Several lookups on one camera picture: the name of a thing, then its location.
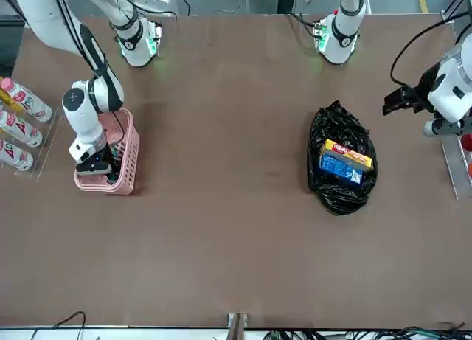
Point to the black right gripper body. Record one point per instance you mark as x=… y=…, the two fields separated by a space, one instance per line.
x=105 y=156

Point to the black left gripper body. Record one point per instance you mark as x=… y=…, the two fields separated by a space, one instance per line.
x=424 y=89

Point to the long yellow snack box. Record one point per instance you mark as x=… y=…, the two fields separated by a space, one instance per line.
x=350 y=153

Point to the blue snack box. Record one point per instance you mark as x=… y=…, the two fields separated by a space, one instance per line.
x=337 y=166

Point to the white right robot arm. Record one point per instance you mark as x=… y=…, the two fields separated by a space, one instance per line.
x=83 y=118

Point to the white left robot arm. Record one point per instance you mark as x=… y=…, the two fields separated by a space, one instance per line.
x=343 y=34

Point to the pink plastic basket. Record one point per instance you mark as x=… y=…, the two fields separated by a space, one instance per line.
x=129 y=152

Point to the black plastic bag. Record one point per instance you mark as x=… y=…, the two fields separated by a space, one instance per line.
x=339 y=196

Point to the clear acrylic bottle stand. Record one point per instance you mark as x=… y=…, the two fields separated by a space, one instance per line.
x=46 y=152

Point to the red yellow apple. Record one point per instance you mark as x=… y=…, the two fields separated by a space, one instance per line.
x=467 y=144

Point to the clear acrylic fruit stand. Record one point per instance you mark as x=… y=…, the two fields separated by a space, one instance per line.
x=451 y=170

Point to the pink cap white bottle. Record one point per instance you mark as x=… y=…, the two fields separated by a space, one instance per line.
x=18 y=128
x=16 y=155
x=29 y=104

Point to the orange fruit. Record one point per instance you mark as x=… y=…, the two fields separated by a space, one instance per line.
x=470 y=169

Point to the yellow drink bottle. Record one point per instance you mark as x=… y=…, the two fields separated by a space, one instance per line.
x=8 y=101

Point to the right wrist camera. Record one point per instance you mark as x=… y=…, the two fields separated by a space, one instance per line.
x=92 y=167

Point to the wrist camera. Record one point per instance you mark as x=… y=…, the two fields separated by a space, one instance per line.
x=440 y=128
x=92 y=167

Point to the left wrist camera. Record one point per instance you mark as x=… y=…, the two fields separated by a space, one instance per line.
x=440 y=128

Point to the aluminium frame post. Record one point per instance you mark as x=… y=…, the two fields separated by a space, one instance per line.
x=237 y=327

